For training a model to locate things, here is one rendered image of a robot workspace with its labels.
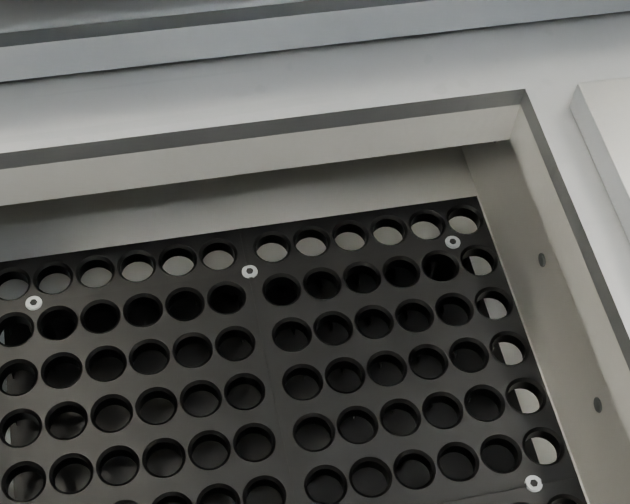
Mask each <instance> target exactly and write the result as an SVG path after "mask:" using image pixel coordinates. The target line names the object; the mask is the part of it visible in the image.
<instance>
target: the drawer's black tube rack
mask: <svg viewBox="0 0 630 504"><path fill-rule="evenodd" d="M239 231H240V236H241V241H242V245H243V250H244V255H245V260H246V265H247V266H245V267H243V269H242V273H238V274H231V275H224V276H217V277H211V278H204V279H197V280H190V281H183V282H176V283H169V284H162V285H155V286H149V287H142V288H135V289H128V290H121V291H114V292H107V293H100V294H94V295H87V296H80V297H73V298H66V299H59V300H52V301H45V302H42V300H41V298H40V297H38V296H32V297H29V298H28V299H27V300H26V303H25V305H18V306H11V307H4V308H0V335H1V333H2V331H3V330H4V339H5V344H3V343H1V342H0V504H587V501H586V499H585V496H584V493H583V490H582V488H581V485H580V482H579V479H578V476H577V474H576V471H575V468H574V465H573V462H572V460H571V457H570V454H569V451H568V449H567V446H566V443H565V440H564V437H563V435H562V432H561V429H560V426H559V424H558V421H557V418H556V415H555V412H554V410H553V407H552V404H551V401H550V398H549V396H548V393H547V390H546V387H545V385H544V382H543V379H542V376H541V373H540V371H539V368H538V365H537V362H536V360H535V357H534V354H533V351H532V348H531V346H530V343H529V340H528V337H527V335H526V332H525V329H524V326H523V323H522V321H521V318H520V315H519V312H518V309H517V307H516V304H515V301H514V298H513V296H512V293H511V290H510V287H509V284H508V282H507V279H506V276H505V273H504V271H503V268H502V265H501V262H500V259H499V257H498V254H497V251H496V248H495V245H494V243H493V240H492V237H486V238H479V239H472V240H465V241H460V240H459V238H457V237H456V236H448V237H447V238H446V240H445V244H438V245H431V246H424V247H417V248H410V249H403V250H396V251H389V252H383V253H376V254H369V255H362V256H355V257H348V258H341V259H334V260H328V261H321V262H314V263H307V264H300V265H293V266H286V267H279V268H272V269H266V270H259V271H258V270H257V268H256V267H255V266H253V265H250V262H249V257H248V252H247V248H246V243H245V238H244V233H243V229H242V228H240V229H239ZM470 256H478V257H481V258H483V259H485V260H486V261H487V262H488V263H489V264H490V266H491V269H492V271H491V272H490V273H488V274H486V275H475V273H474V270H473V267H472V264H471V261H470V258H469V257H470ZM484 298H493V299H496V300H498V301H500V302H501V303H502V304H503V305H504V307H505V308H506V311H507V314H506V316H504V317H502V318H499V319H491V318H490V317H489V314H488V311H487V308H486V305H485V302H484ZM500 342H507V343H511V344H513V345H515V346H516V347H517V348H518V349H519V350H520V352H521V354H522V358H523V360H522V361H521V362H520V363H518V364H515V365H507V364H506V363H505V360H504V357H503V355H502V352H501V349H500V346H499V343H500ZM6 377H7V388H8V393H6V392H5V391H4V390H2V385H3V382H4V380H5V378H6ZM514 389H526V390H528V391H530V392H532V393H533V394H534V395H535V396H536V398H537V399H538V402H539V409H538V410H537V411H535V412H533V413H522V410H521V407H520V404H519V401H518V398H517V396H516V393H515V390H514ZM9 427H10V438H11V445H10V444H9V443H7V442H6V441H5V434H6V432H7V430H8V428H9ZM535 437H538V438H543V439H545V440H547V441H549V442H550V443H551V444H552V445H553V446H554V448H555V450H556V453H557V459H556V461H555V462H553V463H551V464H540V463H539V460H538V457H537V454H536V451H535V448H534V445H533V442H532V439H531V438H535ZM12 480H13V487H14V499H13V498H11V497H10V496H9V495H8V488H9V485H10V482H11V481H12Z"/></svg>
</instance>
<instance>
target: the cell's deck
mask: <svg viewBox="0 0 630 504"><path fill-rule="evenodd" d="M623 77H630V11H624V12H615V13H606V14H597V15H588V16H579V17H571V18H562V19H553V20H544V21H535V22H526V23H518V24H509V25H500V26H491V27H482V28H473V29H465V30H456V31H447V32H438V33H429V34H420V35H411V36H403V37H394V38H385V39H376V40H367V41H358V42H350V43H341V44H332V45H323V46H314V47H305V48H297V49H288V50H279V51H270V52H261V53H252V54H243V55H235V56H226V57H217V58H208V59H199V60H190V61H182V62H173V63H164V64H155V65H146V66H137V67H129V68H120V69H111V70H102V71H93V72H84V73H75V74H67V75H58V76H49V77H40V78H31V79H22V80H14V81H5V82H0V206H4V205H12V204H19V203H27V202H35V201H42V200H50V199H58V198H65V197H73V196H80V195H88V194H96V193H103V192H111V191H119V190H126V189H134V188H142V187H149V186H157V185H165V184H172V183H180V182H188V181H195V180H203V179H210V178H218V177H226V176H233V175H241V174H249V173H256V172H264V171H272V170H279V169H287V168H295V167H302V166H310V165H318V164H325V163H333V162H340V161H348V160H356V159H363V158H371V157H379V156H386V155H394V154H402V153H409V152H417V151H425V150H432V149H440V148H448V147H455V146H463V145H470V144H478V143H486V142H493V141H501V140H510V143H511V145H512V148H513V150H514V153H515V155H516V158H517V160H518V163H519V166H520V168H521V171H522V173H523V176H524V178H525V181H526V183H527V186H528V188H529V191H530V194H531V196H532V199H533V201H534V204H535V206H536V209H537V211H538V214H539V216H540V219H541V221H542V224H543V227H544V229H545V232H546V234H547V237H548V239H549V242H550V244H551V247H552V249H553V252H554V254H555V257H556V260H557V262H558V265H559V267H560V270H561V272H562V275H563V277H564V280H565V282H566V285H567V288H568V290H569V293H570V295H571V298H572V300H573V303H574V305H575V308H576V310H577V313H578V315H579V318H580V321H581V323H582V326H583V328H584V331H585V333H586V336H587V338H588V341H589V343H590V346H591V348H592V351H593V354H594V356H595V359H596V361H597V364H598V366H599V369H600V371H601V374H602V376H603V379H604V382H605V384H606V387H607V389H608V392H609V394H610V397H611V399H612V402H613V404H614V407H615V409H616V412H617V415H618V417H619V420H620V422H621V425H622V427H623V430H624V432H625V435H626V437H627V440H628V442H629V445H630V243H629V240H628V238H627V236H626V233H625V231H624V229H623V227H622V224H621V222H620V220H619V218H618V215H617V213H616V211H615V209H614V206H613V204H612V202H611V200H610V197H609V195H608V193H607V190H606V188H605V186H604V184H603V181H602V179H601V177H600V175H599V172H598V170H597V168H596V166H595V163H594V161H593V159H592V157H591V154H590V152H589V150H588V147H587V145H586V143H585V141H584V138H583V136H582V134H581V132H580V129H579V127H578V125H577V123H576V120H575V118H574V116H573V113H572V111H571V109H570V103H571V100H572V98H573V95H574V92H575V90H576V87H577V84H579V83H583V82H591V81H599V80H607V79H615V78H623Z"/></svg>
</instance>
